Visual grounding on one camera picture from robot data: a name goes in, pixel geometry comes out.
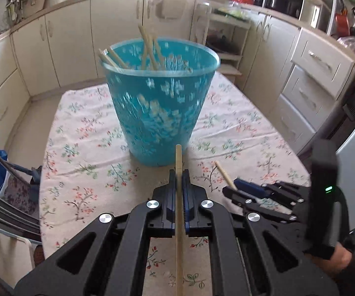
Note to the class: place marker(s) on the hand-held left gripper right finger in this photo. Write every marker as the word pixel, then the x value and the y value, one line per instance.
pixel 188 200

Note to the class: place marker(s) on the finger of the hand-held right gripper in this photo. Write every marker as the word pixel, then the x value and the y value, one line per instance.
pixel 242 199
pixel 251 186

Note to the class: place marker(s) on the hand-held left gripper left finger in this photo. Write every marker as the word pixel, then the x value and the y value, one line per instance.
pixel 172 200

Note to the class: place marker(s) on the wooden chopstick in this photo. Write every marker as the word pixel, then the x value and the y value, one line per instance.
pixel 179 166
pixel 225 175

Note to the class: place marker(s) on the teal perforated plastic basket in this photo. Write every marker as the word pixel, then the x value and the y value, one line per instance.
pixel 159 114

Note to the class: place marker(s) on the group of wooden chopsticks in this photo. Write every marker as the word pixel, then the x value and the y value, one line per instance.
pixel 148 49

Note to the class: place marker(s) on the cream drawer cabinet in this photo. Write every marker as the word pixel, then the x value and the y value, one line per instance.
pixel 313 77

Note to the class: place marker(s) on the floral tablecloth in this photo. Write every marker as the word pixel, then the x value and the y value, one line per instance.
pixel 85 148

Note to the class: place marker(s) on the white shelf rack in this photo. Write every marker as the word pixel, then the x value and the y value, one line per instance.
pixel 223 43

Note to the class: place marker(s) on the floral seat cushion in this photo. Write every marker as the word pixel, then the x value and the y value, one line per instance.
pixel 21 195

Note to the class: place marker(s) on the white electric thermos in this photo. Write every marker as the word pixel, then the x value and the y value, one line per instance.
pixel 314 10

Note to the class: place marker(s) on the white towel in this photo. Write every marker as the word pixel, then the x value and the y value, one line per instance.
pixel 7 252

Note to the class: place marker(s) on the black coffee machine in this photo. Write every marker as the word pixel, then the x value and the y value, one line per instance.
pixel 285 3

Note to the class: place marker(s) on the cream kitchen cabinets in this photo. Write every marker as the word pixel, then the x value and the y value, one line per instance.
pixel 88 37

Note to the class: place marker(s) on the white hanging bin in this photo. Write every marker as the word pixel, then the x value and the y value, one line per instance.
pixel 169 4

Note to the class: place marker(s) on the wooden cutting board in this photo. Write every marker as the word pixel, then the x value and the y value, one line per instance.
pixel 35 3

